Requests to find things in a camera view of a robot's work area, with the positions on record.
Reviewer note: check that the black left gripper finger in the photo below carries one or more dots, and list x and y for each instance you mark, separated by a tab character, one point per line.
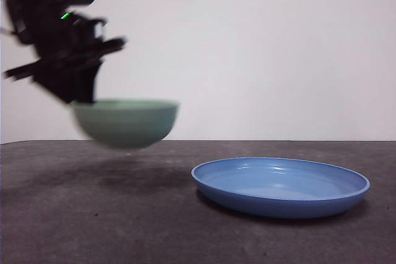
77	86

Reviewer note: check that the green ribbed ceramic bowl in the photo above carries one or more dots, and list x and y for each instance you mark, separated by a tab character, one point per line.
123	125

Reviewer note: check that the blue round plate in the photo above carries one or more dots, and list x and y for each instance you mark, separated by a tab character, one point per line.
278	205

